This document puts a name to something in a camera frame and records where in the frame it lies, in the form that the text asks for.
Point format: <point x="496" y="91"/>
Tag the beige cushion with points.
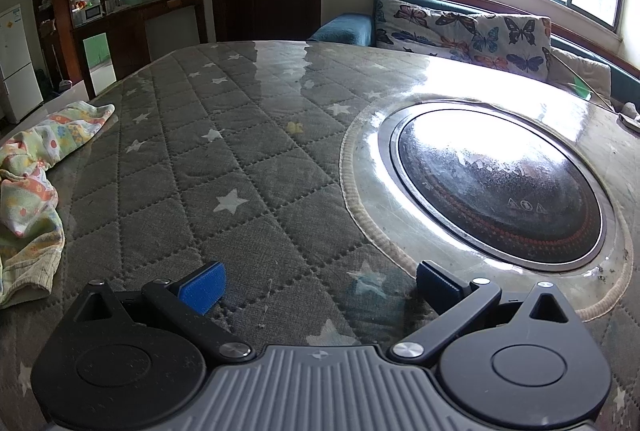
<point x="565" y="63"/>

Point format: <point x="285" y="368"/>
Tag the grey quilted star table cover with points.
<point x="225" y="151"/>

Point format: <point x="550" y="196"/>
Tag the white mop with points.
<point x="65" y="85"/>

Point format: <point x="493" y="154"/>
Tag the blue cushion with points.
<point x="345" y="28"/>

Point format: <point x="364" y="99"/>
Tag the white refrigerator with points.
<point x="15" y="61"/>

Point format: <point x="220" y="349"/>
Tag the thin stick with green flag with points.
<point x="579" y="86"/>

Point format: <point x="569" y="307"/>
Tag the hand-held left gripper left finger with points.
<point x="202" y="287"/>

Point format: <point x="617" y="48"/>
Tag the round black glass cooktop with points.
<point x="500" y="186"/>

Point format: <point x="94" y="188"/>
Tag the white microwave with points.
<point x="92" y="12"/>

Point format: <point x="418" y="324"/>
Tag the grey stuffed toy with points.
<point x="630" y="111"/>

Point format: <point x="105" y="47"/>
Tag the butterfly print cushion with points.
<point x="450" y="31"/>

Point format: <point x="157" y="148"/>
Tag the dark wooden sideboard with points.
<point x="127" y="26"/>

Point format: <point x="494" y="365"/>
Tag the teal sofa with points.
<point x="624" y="83"/>

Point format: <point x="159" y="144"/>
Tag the colourful floral cloth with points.
<point x="30" y="191"/>

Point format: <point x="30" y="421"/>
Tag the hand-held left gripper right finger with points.
<point x="436" y="285"/>

